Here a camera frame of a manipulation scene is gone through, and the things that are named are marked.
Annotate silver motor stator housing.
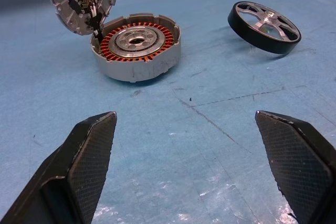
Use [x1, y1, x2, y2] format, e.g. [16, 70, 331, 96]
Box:
[90, 13, 182, 83]

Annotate silver motor cover circuit board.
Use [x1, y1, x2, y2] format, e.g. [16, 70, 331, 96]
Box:
[46, 0, 118, 37]

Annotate black rotor ring silver spokes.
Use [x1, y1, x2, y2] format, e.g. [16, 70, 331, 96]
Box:
[227, 0, 302, 56]

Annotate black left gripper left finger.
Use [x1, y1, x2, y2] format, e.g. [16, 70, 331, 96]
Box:
[0, 111, 118, 224]

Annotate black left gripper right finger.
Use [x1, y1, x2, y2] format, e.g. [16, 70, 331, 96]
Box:
[255, 110, 336, 224]

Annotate blue table cover sheet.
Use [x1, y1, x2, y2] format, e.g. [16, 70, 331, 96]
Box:
[0, 0, 336, 224]

